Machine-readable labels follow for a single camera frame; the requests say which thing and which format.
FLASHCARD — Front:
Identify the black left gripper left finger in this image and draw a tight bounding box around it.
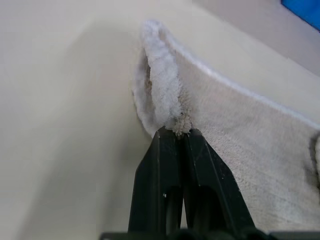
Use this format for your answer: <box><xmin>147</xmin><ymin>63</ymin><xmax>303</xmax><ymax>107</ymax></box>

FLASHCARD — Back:
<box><xmin>127</xmin><ymin>126</ymin><xmax>185</xmax><ymax>233</ymax></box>

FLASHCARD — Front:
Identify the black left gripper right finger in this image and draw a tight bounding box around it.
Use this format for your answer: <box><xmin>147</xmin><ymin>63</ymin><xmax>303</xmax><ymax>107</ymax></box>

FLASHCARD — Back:
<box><xmin>182</xmin><ymin>127</ymin><xmax>256</xmax><ymax>234</ymax></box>

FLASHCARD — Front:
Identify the white fluffy towel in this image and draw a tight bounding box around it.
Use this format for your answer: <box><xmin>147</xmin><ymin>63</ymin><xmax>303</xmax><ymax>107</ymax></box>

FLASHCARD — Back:
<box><xmin>131</xmin><ymin>18</ymin><xmax>320</xmax><ymax>231</ymax></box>

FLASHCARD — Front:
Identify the blue object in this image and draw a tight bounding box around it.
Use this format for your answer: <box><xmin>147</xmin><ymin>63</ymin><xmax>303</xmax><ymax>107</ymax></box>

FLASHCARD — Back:
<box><xmin>280</xmin><ymin>0</ymin><xmax>320</xmax><ymax>33</ymax></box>

